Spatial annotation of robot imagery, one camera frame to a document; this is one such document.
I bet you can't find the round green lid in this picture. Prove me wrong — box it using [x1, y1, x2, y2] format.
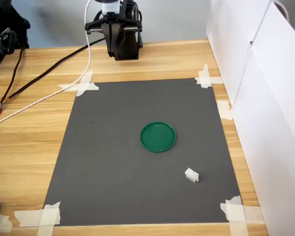
[140, 121, 177, 153]

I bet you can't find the white camera box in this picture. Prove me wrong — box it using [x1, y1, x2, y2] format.
[101, 0, 120, 14]

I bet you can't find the dark grey mat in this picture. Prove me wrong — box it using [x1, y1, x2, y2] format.
[43, 78, 244, 226]

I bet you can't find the small white plastic terminal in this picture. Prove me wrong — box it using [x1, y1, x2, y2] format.
[184, 167, 200, 184]

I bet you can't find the black braided cable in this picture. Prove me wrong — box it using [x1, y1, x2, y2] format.
[0, 39, 107, 107]
[0, 46, 25, 121]

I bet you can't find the white partition panel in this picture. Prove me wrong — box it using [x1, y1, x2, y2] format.
[232, 0, 295, 236]
[206, 0, 272, 107]

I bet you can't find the long white camera cable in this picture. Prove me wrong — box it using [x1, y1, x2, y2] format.
[0, 0, 92, 129]

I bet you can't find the white masking tape patch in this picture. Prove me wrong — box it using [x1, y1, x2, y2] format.
[14, 201, 61, 236]
[220, 195, 265, 236]
[0, 213, 13, 233]
[58, 71, 100, 97]
[194, 64, 223, 89]
[216, 100, 234, 120]

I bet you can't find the black bulky device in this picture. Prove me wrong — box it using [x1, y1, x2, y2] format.
[0, 0, 31, 67]

